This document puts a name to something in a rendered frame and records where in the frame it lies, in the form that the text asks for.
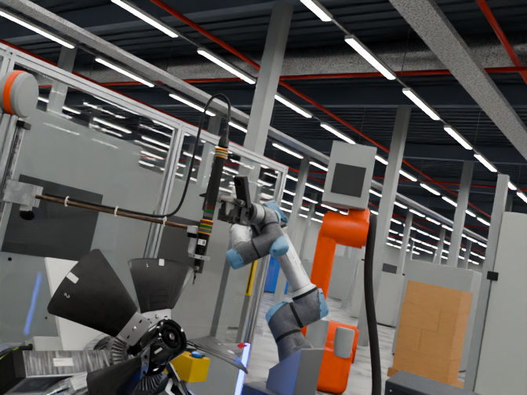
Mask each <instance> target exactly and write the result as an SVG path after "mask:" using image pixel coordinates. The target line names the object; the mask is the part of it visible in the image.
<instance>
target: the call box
mask: <svg viewBox="0 0 527 395"><path fill-rule="evenodd" d="M209 362H210V359H209V358H207V357H192V356H191V353H189V352H187V351H184V352H183V353H182V354H181V355H180V356H178V357H177V358H176V359H174V360H172V361H170V363H171V364H172V365H173V367H174V369H175V371H177V374H178V376H179V378H180V379H182V380H184V381H185V382H205V381H206V377H207V373H208V369H209Z"/></svg>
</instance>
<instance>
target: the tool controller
mask: <svg viewBox="0 0 527 395"><path fill-rule="evenodd" d="M384 395H481V394H478V393H474V392H471V391H468V390H464V389H461V388H458V387H455V386H451V385H448V384H445V383H443V382H439V381H435V380H433V379H429V378H425V377H423V376H420V375H416V374H413V373H410V372H407V371H403V370H401V371H399V372H397V373H396V374H394V375H392V376H391V377H390V378H389V379H387V380H386V382H385V393H384Z"/></svg>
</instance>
